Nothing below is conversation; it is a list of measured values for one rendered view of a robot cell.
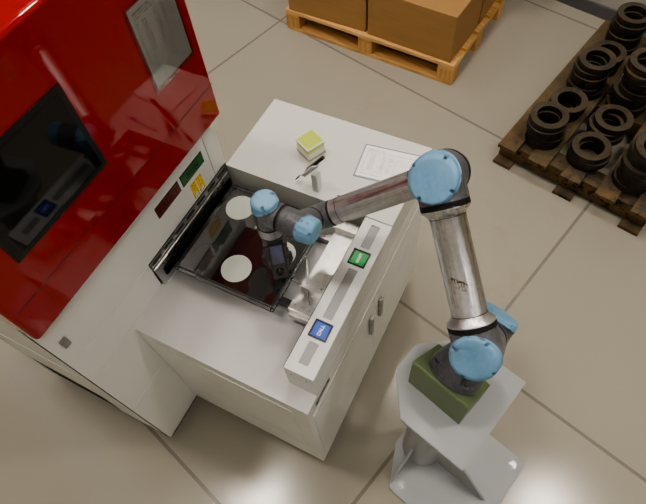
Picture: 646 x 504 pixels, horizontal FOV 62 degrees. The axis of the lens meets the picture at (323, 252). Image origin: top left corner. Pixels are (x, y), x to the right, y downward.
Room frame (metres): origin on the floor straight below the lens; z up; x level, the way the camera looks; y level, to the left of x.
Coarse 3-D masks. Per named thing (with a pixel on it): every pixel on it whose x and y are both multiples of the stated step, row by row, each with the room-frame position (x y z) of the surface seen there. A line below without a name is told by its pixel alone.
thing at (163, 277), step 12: (228, 180) 1.25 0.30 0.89; (216, 192) 1.17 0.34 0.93; (228, 192) 1.22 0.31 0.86; (204, 204) 1.11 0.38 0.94; (216, 204) 1.16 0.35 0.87; (192, 216) 1.07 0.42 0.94; (204, 228) 1.08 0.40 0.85; (180, 240) 0.99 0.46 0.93; (192, 240) 1.02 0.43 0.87; (168, 252) 0.94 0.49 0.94; (180, 252) 0.98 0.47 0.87; (156, 264) 0.90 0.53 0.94; (168, 276) 0.90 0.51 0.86
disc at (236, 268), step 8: (232, 256) 0.92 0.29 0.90; (240, 256) 0.92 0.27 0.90; (224, 264) 0.89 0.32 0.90; (232, 264) 0.89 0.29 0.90; (240, 264) 0.89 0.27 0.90; (248, 264) 0.88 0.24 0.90; (224, 272) 0.87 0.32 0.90; (232, 272) 0.86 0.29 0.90; (240, 272) 0.86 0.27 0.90; (248, 272) 0.85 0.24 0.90; (232, 280) 0.83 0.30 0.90; (240, 280) 0.83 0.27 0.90
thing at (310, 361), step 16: (368, 224) 0.94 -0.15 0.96; (384, 224) 0.93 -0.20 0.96; (368, 240) 0.88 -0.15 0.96; (384, 240) 0.87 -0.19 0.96; (384, 256) 0.87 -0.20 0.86; (336, 272) 0.78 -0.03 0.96; (352, 272) 0.78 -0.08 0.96; (368, 272) 0.77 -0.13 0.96; (336, 288) 0.73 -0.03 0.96; (352, 288) 0.72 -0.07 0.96; (368, 288) 0.76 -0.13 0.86; (320, 304) 0.68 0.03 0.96; (336, 304) 0.68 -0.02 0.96; (352, 304) 0.67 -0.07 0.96; (336, 320) 0.63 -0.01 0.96; (352, 320) 0.66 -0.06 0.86; (304, 336) 0.59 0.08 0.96; (336, 336) 0.58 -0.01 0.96; (304, 352) 0.54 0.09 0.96; (320, 352) 0.54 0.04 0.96; (336, 352) 0.57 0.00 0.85; (288, 368) 0.50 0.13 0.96; (304, 368) 0.50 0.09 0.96; (320, 368) 0.49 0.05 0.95; (304, 384) 0.48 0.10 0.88; (320, 384) 0.48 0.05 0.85
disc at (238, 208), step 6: (234, 198) 1.16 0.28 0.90; (240, 198) 1.15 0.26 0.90; (246, 198) 1.15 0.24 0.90; (228, 204) 1.13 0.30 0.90; (234, 204) 1.13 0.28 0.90; (240, 204) 1.13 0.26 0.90; (246, 204) 1.12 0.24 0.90; (228, 210) 1.11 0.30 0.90; (234, 210) 1.10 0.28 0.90; (240, 210) 1.10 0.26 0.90; (246, 210) 1.10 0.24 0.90; (234, 216) 1.08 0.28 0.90; (240, 216) 1.08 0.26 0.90; (246, 216) 1.07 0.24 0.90
